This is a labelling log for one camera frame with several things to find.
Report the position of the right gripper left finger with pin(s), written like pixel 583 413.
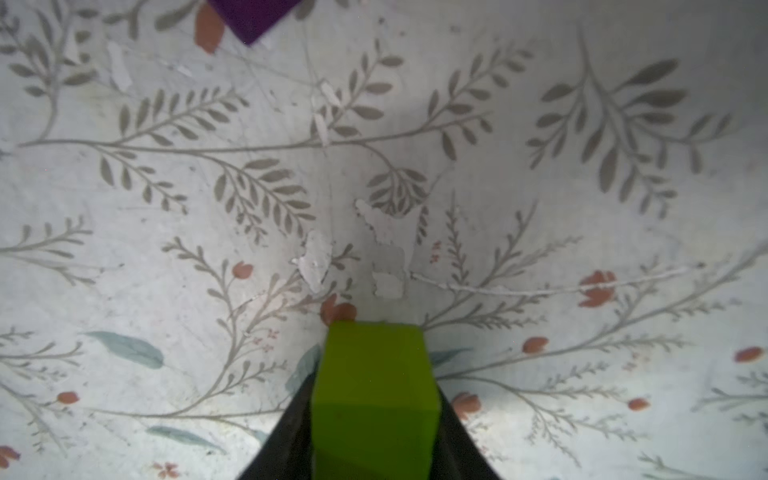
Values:
pixel 287 452

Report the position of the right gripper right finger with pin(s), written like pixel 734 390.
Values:
pixel 455 455

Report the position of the green block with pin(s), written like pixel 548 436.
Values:
pixel 375 404

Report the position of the purple block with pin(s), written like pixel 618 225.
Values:
pixel 251 19

